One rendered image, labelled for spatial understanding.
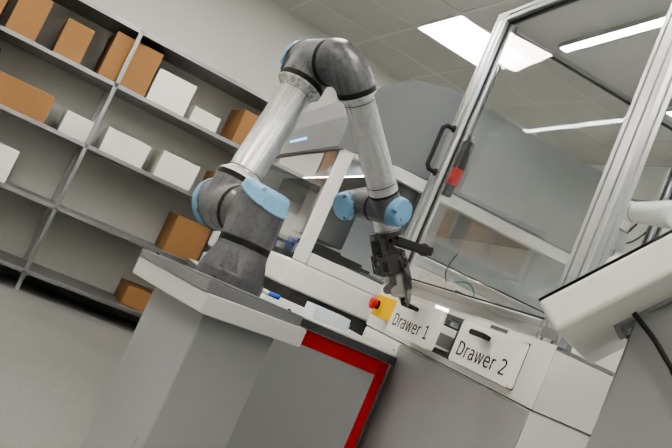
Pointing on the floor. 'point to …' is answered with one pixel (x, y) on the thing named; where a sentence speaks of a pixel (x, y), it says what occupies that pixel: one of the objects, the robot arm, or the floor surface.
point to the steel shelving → (100, 121)
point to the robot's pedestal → (184, 368)
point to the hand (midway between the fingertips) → (406, 300)
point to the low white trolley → (311, 388)
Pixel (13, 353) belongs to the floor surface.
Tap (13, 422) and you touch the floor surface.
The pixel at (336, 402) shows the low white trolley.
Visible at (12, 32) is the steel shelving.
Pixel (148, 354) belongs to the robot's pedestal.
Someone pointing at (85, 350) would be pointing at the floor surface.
